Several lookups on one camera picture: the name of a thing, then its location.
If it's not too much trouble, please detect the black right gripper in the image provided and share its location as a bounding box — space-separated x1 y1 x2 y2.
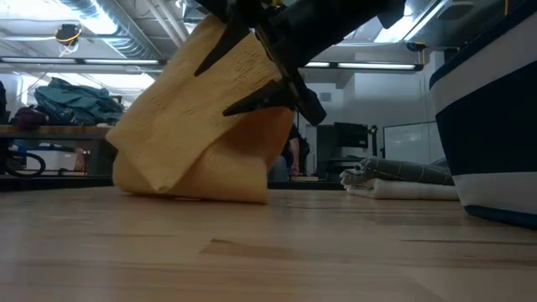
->
192 0 381 127

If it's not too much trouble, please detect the mustard yellow towel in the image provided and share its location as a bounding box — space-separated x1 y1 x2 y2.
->
104 13 296 206

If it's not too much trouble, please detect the grey checked towel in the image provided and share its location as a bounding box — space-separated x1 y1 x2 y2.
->
338 155 456 189

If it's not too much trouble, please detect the white grid-lined towel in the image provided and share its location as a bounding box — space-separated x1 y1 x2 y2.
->
343 178 461 201

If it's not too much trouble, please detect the person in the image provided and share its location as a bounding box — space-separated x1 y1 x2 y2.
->
267 123 312 183

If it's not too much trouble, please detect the long LED light bar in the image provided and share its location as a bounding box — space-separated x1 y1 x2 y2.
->
0 56 424 72

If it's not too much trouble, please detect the black computer monitor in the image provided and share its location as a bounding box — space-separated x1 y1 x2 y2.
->
334 122 370 148

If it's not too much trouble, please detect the teal clothes pile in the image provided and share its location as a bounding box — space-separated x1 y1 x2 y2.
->
33 76 126 128

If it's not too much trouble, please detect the black ceiling-hung device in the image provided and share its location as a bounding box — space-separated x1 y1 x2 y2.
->
55 23 84 48

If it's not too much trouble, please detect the whiteboard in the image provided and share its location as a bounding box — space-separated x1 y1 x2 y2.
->
382 121 446 165

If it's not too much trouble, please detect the wooden background table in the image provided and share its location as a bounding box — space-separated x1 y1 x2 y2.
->
0 124 117 178

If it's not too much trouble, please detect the maroon bag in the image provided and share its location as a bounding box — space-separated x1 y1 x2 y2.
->
10 105 50 129

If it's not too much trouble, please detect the navy and white fabric basket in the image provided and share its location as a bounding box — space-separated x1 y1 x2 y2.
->
427 0 537 231

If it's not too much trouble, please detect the black looped cable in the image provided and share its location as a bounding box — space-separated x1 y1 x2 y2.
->
3 149 47 179

